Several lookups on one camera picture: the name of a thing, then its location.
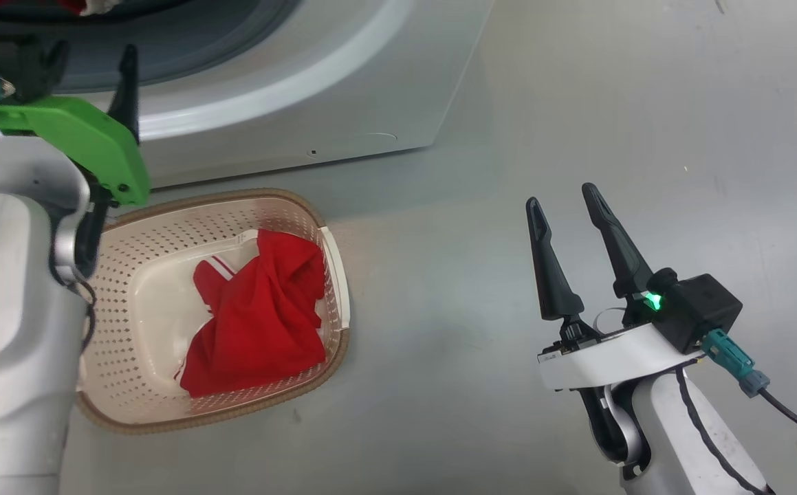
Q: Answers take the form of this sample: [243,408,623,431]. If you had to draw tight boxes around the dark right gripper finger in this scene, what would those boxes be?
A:
[525,197,586,322]
[581,182,655,300]

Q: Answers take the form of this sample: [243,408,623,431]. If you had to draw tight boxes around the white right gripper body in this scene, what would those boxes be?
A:
[538,294,705,391]

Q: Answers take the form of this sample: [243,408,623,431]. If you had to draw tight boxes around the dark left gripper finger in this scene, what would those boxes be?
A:
[106,45,141,145]

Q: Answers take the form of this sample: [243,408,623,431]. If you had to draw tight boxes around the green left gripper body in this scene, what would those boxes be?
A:
[0,95,151,207]

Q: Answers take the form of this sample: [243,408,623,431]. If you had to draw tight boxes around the grey rubber door seal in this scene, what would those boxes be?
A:
[47,0,303,94]

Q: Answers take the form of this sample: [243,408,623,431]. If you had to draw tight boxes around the cream perforated basket brown rim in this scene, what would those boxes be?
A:
[75,188,352,435]

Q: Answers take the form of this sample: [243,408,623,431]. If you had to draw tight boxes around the white front-load washing machine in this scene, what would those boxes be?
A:
[0,0,495,190]

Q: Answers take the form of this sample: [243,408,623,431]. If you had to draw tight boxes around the oval white filter cover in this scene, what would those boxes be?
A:
[309,132,399,160]

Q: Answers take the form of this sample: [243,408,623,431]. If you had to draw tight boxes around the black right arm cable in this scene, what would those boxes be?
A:
[673,368,770,495]

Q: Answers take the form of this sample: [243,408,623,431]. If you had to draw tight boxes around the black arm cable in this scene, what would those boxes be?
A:
[51,261,98,353]
[673,368,770,495]

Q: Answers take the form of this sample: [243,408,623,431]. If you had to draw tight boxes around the teal plug right camera cable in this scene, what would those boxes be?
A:
[701,329,797,451]

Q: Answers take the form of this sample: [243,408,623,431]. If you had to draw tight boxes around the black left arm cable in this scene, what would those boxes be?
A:
[51,261,98,353]

